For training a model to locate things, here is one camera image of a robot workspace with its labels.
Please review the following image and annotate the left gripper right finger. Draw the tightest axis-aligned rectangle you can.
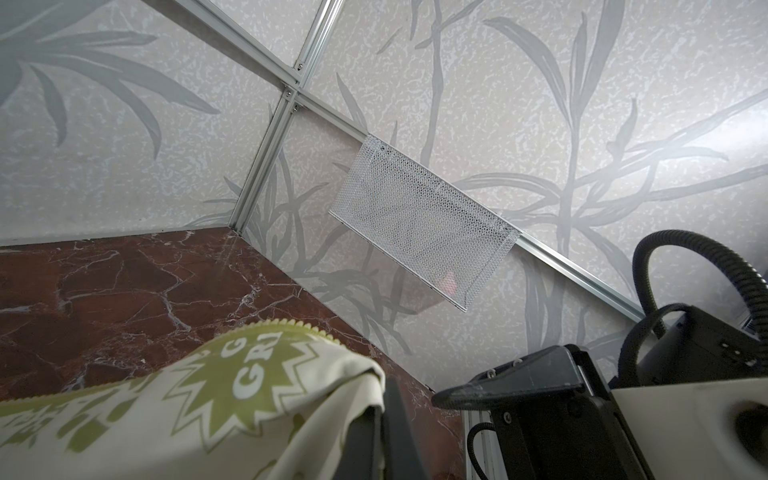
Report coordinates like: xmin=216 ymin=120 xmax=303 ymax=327
xmin=382 ymin=377 xmax=428 ymax=480

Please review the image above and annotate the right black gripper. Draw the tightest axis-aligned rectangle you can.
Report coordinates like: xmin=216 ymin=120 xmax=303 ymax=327
xmin=432 ymin=345 xmax=654 ymax=479

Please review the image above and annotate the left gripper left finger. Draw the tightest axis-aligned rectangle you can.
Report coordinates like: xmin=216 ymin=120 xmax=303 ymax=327
xmin=333 ymin=407 xmax=383 ymax=480

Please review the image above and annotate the white green printed jacket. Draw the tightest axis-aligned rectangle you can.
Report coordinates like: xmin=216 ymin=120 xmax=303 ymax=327
xmin=1 ymin=319 xmax=385 ymax=479

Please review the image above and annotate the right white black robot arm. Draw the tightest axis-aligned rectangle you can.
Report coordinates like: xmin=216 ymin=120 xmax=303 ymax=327
xmin=432 ymin=306 xmax=767 ymax=479

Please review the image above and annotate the pink object in basket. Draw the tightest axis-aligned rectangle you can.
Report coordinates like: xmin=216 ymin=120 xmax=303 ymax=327
xmin=437 ymin=270 xmax=459 ymax=298

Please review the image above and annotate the right black corrugated cable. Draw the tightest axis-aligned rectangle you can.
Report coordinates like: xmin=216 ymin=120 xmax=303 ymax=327
xmin=616 ymin=229 xmax=768 ymax=389

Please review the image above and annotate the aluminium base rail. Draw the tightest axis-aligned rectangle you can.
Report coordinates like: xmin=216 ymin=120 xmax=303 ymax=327
xmin=461 ymin=411 xmax=495 ymax=479

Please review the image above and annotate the white wire mesh basket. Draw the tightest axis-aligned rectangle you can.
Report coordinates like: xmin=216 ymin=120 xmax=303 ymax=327
xmin=328 ymin=135 xmax=520 ymax=311

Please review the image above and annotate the aluminium frame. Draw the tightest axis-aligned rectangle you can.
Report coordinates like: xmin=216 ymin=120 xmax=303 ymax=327
xmin=177 ymin=1 xmax=643 ymax=322

